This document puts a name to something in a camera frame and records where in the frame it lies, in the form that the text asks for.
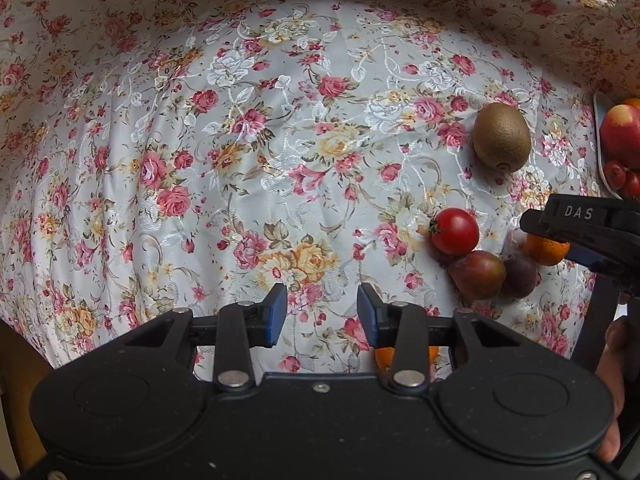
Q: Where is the orange mandarin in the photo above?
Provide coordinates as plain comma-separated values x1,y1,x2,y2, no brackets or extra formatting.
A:
375,346,441,376
522,234,571,267

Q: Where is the person's right hand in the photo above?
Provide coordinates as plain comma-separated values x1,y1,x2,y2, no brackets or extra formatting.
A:
595,309,640,463

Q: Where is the brown kiwi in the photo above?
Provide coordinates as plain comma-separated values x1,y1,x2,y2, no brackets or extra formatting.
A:
472,102,532,172

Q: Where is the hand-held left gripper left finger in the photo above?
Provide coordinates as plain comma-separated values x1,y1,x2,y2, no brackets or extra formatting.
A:
107,282,289,394

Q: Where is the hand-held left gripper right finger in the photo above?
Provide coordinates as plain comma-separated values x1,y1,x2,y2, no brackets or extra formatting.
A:
356,282,537,395

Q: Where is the reddish pointed plum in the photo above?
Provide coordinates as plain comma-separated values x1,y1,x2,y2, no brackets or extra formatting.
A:
447,251,507,302

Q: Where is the red apple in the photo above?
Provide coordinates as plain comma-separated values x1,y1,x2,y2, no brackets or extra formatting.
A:
599,104,640,170

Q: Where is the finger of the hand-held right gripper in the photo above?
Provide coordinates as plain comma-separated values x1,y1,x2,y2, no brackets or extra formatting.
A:
519,194,640,244
566,234,640,282

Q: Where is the floral tablecloth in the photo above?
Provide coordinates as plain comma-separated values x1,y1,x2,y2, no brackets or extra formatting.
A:
0,0,640,391

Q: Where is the pale green tray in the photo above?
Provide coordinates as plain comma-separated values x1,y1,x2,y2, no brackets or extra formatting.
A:
593,91,626,200

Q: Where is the purple plum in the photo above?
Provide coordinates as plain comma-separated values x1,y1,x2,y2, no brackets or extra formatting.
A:
502,255,540,300

